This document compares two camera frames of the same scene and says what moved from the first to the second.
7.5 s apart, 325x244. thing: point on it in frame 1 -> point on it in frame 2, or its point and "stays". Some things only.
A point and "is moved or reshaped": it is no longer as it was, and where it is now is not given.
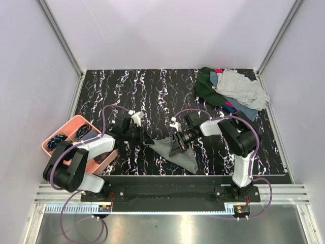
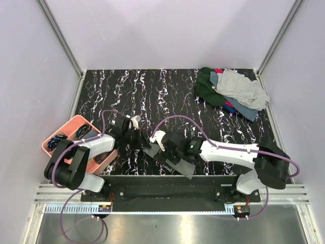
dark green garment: (203, 88) stays
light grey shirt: (236, 86) stays
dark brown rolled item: (99, 158) stays
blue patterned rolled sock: (54, 142) stays
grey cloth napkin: (185, 158) is moved or reshaped
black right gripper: (178, 144) -> (163, 155)
